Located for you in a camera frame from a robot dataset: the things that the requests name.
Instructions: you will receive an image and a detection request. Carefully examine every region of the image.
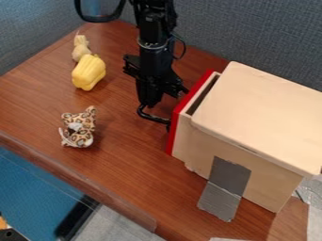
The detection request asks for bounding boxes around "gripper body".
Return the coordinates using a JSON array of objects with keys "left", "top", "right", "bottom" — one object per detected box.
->
[{"left": 121, "top": 46, "right": 190, "bottom": 95}]

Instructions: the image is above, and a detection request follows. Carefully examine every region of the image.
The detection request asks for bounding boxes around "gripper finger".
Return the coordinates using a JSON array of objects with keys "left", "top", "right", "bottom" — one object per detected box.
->
[
  {"left": 136, "top": 80, "right": 152, "bottom": 108},
  {"left": 148, "top": 80, "right": 167, "bottom": 107}
]

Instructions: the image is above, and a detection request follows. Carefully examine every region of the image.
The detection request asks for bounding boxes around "drawer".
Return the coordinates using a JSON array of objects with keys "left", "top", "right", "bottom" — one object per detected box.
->
[{"left": 136, "top": 69, "right": 223, "bottom": 156}]

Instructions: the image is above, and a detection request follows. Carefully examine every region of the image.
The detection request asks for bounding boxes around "yellow toy pepper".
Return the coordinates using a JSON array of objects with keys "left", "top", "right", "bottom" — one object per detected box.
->
[{"left": 70, "top": 53, "right": 108, "bottom": 92}]

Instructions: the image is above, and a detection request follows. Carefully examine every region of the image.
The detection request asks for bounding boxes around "leopard plush animal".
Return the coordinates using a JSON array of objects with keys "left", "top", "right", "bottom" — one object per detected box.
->
[{"left": 56, "top": 104, "right": 100, "bottom": 150}]

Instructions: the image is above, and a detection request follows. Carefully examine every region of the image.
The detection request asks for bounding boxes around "cream toy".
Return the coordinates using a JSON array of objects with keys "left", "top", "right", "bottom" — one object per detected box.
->
[{"left": 70, "top": 31, "right": 93, "bottom": 63}]

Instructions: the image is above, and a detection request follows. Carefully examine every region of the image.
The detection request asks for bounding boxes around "cabinet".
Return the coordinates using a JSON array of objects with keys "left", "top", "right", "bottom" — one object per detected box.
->
[{"left": 170, "top": 60, "right": 322, "bottom": 215}]

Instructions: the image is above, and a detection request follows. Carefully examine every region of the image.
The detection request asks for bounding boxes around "grey tape strip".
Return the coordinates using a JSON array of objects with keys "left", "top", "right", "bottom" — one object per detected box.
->
[{"left": 196, "top": 155, "right": 253, "bottom": 223}]

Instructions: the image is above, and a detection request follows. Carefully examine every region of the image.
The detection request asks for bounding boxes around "black cable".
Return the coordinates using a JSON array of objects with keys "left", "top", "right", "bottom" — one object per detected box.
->
[{"left": 72, "top": 0, "right": 129, "bottom": 24}]

